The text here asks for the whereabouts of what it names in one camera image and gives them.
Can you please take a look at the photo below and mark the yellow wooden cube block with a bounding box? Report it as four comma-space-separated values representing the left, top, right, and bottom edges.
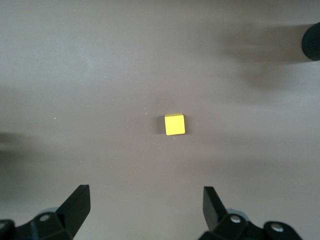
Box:
164, 113, 186, 136

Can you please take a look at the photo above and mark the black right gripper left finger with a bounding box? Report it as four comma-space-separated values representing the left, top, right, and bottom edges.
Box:
0, 184, 91, 240

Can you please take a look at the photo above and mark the black ribbed cylinder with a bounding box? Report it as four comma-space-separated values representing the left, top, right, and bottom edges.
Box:
301, 21, 320, 62

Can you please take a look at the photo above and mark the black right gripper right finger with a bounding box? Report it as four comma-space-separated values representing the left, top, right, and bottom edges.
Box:
197, 186, 303, 240

